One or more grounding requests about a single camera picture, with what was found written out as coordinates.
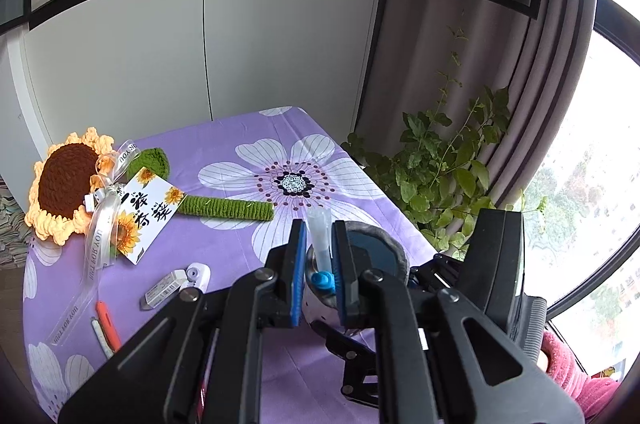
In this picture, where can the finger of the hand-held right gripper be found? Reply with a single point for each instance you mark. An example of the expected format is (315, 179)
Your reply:
(357, 364)
(437, 271)

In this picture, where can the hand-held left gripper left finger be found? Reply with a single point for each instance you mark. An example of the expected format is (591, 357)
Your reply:
(298, 264)

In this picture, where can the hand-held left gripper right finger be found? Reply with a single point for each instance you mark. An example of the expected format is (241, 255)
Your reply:
(342, 274)

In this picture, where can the clear pen with blue cap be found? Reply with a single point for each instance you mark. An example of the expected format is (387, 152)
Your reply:
(320, 234)

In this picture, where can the grey dotted felt pen holder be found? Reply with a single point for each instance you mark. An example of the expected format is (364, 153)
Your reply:
(380, 249)

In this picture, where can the person's right forearm pink sleeve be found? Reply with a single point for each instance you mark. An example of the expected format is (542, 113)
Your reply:
(575, 379)

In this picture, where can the green potted plant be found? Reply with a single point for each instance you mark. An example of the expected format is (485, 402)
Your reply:
(435, 184)

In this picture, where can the white correction tape dispenser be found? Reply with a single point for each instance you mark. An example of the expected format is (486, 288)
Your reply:
(197, 275)

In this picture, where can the grey eraser in paper sleeve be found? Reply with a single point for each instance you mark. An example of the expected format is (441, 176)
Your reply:
(162, 289)

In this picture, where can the purple floral tablecloth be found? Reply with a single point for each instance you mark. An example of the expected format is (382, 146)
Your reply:
(225, 144)

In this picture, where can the white sunflower gift card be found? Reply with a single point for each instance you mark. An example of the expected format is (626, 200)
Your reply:
(150, 204)

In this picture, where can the grey curtain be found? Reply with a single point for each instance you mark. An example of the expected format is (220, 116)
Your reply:
(500, 64)

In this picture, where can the orange utility knife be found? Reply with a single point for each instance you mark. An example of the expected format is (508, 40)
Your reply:
(107, 324)

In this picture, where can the clear printed ribbon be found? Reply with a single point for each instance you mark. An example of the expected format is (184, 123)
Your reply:
(100, 224)

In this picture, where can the small white clip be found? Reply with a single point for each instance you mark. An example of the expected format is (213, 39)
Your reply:
(90, 201)

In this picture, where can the white cabinet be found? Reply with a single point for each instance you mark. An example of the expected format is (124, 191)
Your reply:
(275, 44)

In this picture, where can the crochet sunflower with green stem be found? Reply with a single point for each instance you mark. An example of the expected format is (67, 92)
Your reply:
(65, 176)

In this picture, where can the stacks of paper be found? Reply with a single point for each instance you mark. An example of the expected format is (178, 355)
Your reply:
(12, 224)

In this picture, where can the black window frame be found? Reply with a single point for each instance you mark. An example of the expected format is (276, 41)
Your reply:
(617, 14)

